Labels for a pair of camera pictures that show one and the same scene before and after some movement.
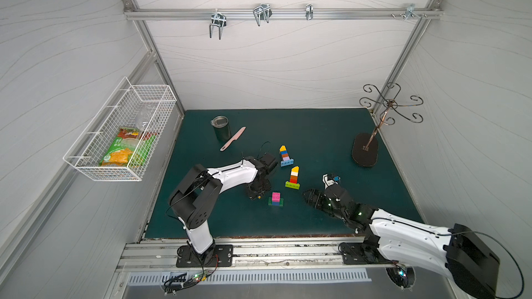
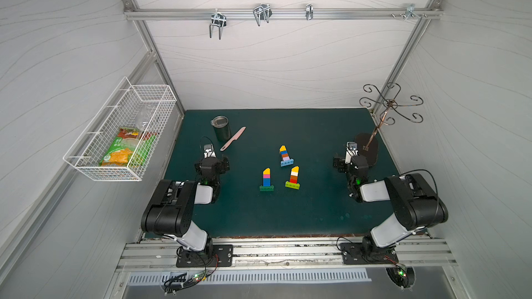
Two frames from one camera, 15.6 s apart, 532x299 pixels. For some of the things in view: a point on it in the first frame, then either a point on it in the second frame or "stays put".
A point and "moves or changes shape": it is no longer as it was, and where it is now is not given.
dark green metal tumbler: [222, 128] stays put
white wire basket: [116, 140] stays put
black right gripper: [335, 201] → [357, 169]
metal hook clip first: [218, 19] stays put
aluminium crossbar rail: [284, 14] stays put
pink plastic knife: [235, 138] stays put
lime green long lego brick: [292, 185] stays put
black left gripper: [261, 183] → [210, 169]
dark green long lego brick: [270, 201] moves or changes shape
